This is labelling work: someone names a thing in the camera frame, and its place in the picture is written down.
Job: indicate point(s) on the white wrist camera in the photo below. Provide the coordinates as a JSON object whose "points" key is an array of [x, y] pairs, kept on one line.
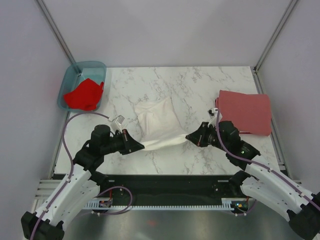
{"points": [[215, 116], [117, 123]]}

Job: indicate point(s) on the bright red t shirt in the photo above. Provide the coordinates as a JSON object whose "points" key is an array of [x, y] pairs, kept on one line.
{"points": [[85, 96]]}

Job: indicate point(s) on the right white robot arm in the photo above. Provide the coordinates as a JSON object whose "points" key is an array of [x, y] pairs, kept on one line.
{"points": [[258, 179]]}

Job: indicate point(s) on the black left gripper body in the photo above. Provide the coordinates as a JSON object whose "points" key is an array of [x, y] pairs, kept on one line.
{"points": [[114, 145]]}

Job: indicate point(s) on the left aluminium frame post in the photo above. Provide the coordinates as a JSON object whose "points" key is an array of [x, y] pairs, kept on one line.
{"points": [[54, 28]]}

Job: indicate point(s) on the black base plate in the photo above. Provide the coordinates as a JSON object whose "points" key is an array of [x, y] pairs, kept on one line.
{"points": [[160, 190]]}

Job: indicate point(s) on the white t shirt red print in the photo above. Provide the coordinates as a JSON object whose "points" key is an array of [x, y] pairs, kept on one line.
{"points": [[159, 124]]}

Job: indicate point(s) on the white slotted cable duct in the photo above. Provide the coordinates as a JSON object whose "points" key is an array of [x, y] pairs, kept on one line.
{"points": [[96, 204]]}

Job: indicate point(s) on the teal plastic bin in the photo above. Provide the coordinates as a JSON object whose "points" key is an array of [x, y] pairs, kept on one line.
{"points": [[77, 73]]}

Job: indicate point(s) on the right aluminium frame post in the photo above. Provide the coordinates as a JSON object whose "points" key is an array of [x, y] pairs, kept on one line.
{"points": [[276, 33]]}

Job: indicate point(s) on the folded maroon t shirt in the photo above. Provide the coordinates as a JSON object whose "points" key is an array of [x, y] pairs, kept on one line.
{"points": [[249, 113]]}

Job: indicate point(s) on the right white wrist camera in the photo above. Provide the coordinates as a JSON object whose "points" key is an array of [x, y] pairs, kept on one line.
{"points": [[215, 116]]}

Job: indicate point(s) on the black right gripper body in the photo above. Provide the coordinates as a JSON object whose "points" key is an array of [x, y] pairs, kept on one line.
{"points": [[213, 138]]}

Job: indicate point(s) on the aluminium frame post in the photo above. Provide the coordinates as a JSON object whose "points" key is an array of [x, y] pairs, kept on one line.
{"points": [[54, 28], [276, 33]]}

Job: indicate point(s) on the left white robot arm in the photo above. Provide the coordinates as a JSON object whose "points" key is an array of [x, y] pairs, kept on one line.
{"points": [[79, 186]]}

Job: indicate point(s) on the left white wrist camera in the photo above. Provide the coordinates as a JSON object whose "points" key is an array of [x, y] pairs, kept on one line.
{"points": [[117, 123]]}

